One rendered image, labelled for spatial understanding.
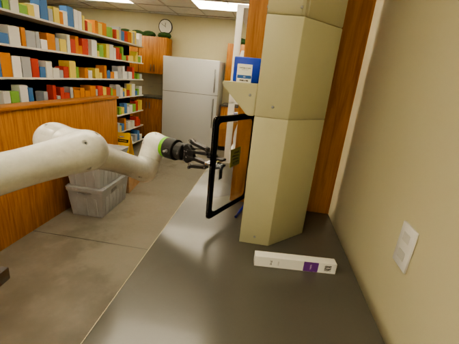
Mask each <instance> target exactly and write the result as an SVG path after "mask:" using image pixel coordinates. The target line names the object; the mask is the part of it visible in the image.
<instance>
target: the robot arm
mask: <svg viewBox="0 0 459 344"><path fill-rule="evenodd" d="M32 141H33V145H28V146H25V147H20V148H17V149H11V150H8V151H4V152H0V196H2V195H6V194H8V193H11V192H14V191H16V190H20V189H23V188H26V187H29V186H33V185H36V184H40V183H42V182H47V181H50V180H54V179H57V178H61V177H65V176H69V175H75V174H78V173H84V172H88V171H94V170H96V169H101V170H105V171H111V172H114V173H119V174H122V175H126V176H129V177H131V178H133V179H136V180H138V181H140V182H150V181H152V180H153V179H154V178H155V177H156V174H157V171H158V167H159V164H160V161H161V158H162V157H165V158H169V159H172V160H183V161H185V162H186V163H187V164H188V167H187V168H188V169H190V168H195V169H207V168H209V166H206V165H203V164H204V162H205V161H207V160H204V159H201V158H198V157H197V156H196V155H195V154H200V155H205V156H207V158H210V148H209V147H207V146H205V145H203V144H201V143H198V142H197V141H196V140H195V139H189V143H183V142H182V141H181V140H178V139H173V138H170V137H166V136H164V135H162V134H161V133H159V132H150V133H148V134H147V135H145V136H144V138H143V142H142V145H141V149H140V152H139V155H138V157H137V156H134V155H132V154H128V153H126V152H123V151H121V150H118V149H116V148H114V147H112V146H110V145H108V144H107V142H106V140H105V139H104V138H103V137H102V136H101V135H100V134H98V133H97V132H94V131H93V130H81V129H76V128H71V127H70V126H67V125H64V124H61V123H57V122H49V123H45V124H42V125H41V126H40V127H38V128H37V129H36V131H35V132H34V134H33V139H32ZM192 145H194V146H195V147H198V148H200V149H202V150H204V151H201V150H198V149H195V148H194V147H193V146H192ZM191 161H195V162H198V163H201V164H193V163H190V162H191Z"/></svg>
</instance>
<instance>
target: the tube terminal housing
mask: <svg viewBox="0 0 459 344"><path fill-rule="evenodd" d="M341 36H342V29H340V28H338V27H334V26H332V25H328V24H326V23H322V22H320V21H317V20H313V19H310V18H307V17H304V16H288V15H280V14H267V15H266V26H265V32H264V43H263V49H262V59H261V66H260V76H259V82H258V93H257V99H256V105H255V117H254V122H253V132H252V138H251V149H250V155H249V166H248V171H247V183H246V188H245V199H244V205H243V211H242V222H241V228H240V239H239V242H247V243H252V244H260V245H265V246H270V245H271V244H275V243H277V242H280V241H282V240H285V239H288V238H291V237H293V236H295V235H298V234H300V233H302V232H303V225H304V222H305V215H306V211H307V205H308V201H309V195H310V191H311V184H312V180H313V176H314V170H315V166H316V160H317V156H318V150H319V146H320V140H321V136H322V129H323V125H324V119H325V115H326V109H327V104H328V101H329V94H330V90H331V84H332V80H333V74H334V70H335V64H336V60H337V54H338V50H339V43H340V40H341Z"/></svg>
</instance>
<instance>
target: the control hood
mask: <svg viewBox="0 0 459 344"><path fill-rule="evenodd" d="M222 84H223V86H224V87H225V88H226V90H227V91H228V92H229V93H230V95H231V96H232V97H233V99H235V101H236V102H237V103H238V105H239V106H240V108H241V109H242V110H243V111H244V112H245V114H246V115H249V116H254V115H255V105H256V99H257V93H258V83H241V82H236V81H223V82H222Z"/></svg>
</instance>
